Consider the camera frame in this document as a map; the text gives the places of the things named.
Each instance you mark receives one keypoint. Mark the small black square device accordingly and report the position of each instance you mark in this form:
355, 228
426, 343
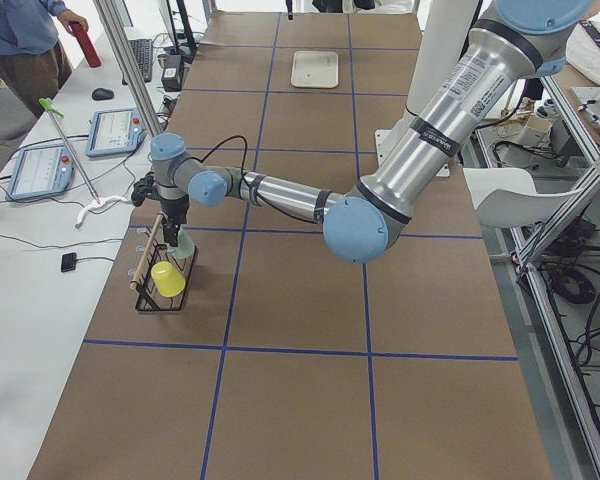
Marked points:
68, 262

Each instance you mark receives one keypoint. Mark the person in blue shirt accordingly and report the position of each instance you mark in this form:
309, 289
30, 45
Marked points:
33, 63

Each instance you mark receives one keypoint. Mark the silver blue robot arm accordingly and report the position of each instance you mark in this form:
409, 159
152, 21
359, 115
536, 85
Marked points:
511, 40

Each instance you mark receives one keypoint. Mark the black computer mouse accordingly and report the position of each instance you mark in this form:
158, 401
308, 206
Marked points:
102, 94

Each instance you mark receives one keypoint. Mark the black box on desk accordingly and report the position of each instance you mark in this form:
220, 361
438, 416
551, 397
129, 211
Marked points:
172, 73

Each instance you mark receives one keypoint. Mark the near blue teach pendant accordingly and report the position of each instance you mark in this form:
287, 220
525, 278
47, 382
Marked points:
40, 172

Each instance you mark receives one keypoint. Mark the blue teach pendant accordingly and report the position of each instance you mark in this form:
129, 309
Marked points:
115, 132
40, 172

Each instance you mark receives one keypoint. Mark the far blue teach pendant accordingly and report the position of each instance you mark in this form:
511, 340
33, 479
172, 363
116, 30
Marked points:
115, 132

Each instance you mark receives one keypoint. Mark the wooden rack handle rod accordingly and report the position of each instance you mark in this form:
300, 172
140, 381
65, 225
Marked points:
144, 259

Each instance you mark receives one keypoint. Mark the red cylindrical bottle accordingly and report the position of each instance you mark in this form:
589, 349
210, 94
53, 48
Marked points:
91, 56

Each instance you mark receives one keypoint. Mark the white plastic chair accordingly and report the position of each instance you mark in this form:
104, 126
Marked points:
507, 197

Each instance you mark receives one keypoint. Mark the black computer keyboard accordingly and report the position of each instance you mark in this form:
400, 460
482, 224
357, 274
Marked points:
142, 50

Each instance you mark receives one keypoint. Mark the green tipped reacher stick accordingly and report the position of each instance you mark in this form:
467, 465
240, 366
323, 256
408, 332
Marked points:
98, 202

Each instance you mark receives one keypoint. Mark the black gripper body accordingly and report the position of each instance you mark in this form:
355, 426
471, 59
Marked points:
173, 209

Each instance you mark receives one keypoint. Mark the cream rabbit print tray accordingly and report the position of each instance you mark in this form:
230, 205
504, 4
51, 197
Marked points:
315, 69

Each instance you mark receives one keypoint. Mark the light green plastic cup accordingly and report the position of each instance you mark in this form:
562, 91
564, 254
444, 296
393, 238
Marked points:
185, 246

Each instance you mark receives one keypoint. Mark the black wire cup rack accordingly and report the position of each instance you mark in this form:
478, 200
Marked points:
148, 297

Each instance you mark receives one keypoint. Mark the aluminium frame post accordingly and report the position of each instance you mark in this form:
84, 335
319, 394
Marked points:
146, 104

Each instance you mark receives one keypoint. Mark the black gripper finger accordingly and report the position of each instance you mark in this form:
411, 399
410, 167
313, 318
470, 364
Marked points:
170, 234

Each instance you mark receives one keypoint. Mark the yellow plastic cup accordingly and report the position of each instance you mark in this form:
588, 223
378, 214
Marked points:
167, 279

